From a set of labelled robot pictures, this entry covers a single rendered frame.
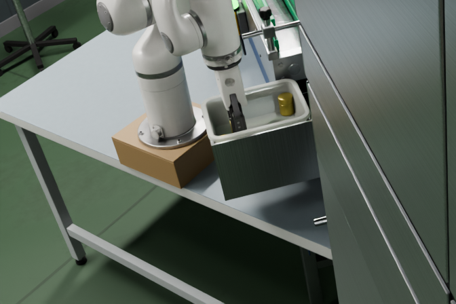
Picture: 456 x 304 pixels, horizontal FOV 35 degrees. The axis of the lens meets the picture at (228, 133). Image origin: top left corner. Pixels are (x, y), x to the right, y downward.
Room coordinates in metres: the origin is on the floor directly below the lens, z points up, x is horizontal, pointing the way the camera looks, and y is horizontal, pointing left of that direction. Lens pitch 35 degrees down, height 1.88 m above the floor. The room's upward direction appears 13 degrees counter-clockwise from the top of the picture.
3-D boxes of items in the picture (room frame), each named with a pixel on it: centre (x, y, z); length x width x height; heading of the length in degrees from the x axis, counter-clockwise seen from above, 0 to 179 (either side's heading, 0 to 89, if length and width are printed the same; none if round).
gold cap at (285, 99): (1.39, -0.15, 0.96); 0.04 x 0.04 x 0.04
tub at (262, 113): (1.33, -0.07, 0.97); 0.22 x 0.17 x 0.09; 91
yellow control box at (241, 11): (1.88, -0.09, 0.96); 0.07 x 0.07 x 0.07; 1
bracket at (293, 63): (1.45, -0.18, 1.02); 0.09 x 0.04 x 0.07; 91
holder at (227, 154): (1.33, -0.09, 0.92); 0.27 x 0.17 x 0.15; 91
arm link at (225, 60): (1.34, -0.03, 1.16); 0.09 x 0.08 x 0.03; 2
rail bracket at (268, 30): (1.45, -0.16, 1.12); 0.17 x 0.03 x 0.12; 91
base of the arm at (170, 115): (1.59, 0.13, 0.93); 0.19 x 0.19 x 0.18
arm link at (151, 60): (1.61, 0.10, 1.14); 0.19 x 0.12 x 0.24; 120
